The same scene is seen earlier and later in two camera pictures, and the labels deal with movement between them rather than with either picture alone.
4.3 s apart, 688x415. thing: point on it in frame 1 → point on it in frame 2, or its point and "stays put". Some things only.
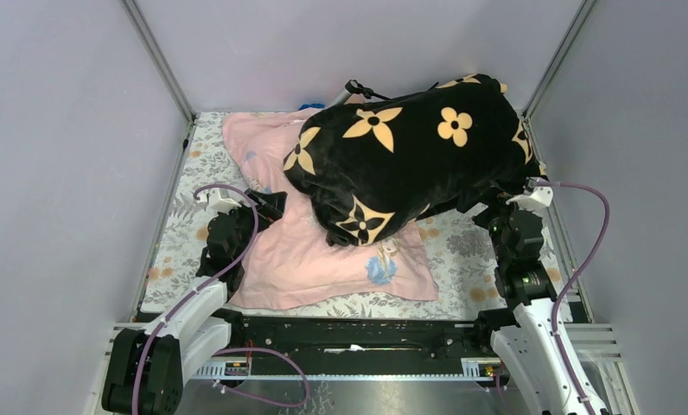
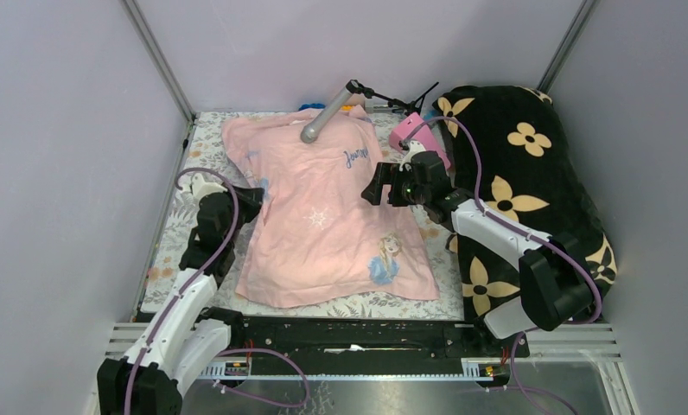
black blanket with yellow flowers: (368, 166) → (507, 150)
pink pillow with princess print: (289, 262) stays put
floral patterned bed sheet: (461, 245) stays put
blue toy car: (312, 105) stays put
